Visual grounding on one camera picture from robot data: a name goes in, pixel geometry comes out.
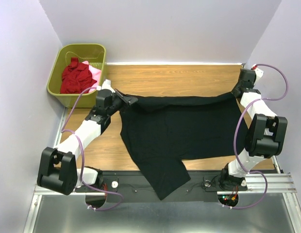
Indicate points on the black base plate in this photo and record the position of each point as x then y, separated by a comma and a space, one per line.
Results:
173, 197

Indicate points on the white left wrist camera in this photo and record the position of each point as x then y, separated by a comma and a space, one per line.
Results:
105, 85

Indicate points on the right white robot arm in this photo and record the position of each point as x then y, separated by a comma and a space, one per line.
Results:
265, 136

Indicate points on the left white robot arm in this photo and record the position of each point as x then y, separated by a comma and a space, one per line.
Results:
58, 170

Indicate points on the black t shirt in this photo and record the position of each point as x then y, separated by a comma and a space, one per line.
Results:
160, 132

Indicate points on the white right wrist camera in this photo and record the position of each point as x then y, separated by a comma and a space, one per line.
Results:
259, 73

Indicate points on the aluminium frame rail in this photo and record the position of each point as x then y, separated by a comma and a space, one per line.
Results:
272, 182

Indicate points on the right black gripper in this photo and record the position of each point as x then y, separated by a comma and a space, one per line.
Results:
233, 91

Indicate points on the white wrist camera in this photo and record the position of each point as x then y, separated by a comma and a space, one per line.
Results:
105, 85
259, 73

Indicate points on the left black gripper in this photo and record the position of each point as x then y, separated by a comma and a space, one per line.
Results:
129, 100

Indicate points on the pink t shirt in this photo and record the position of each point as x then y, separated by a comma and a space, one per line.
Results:
96, 75

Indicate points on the red t shirt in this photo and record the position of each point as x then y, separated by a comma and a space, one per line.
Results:
76, 77

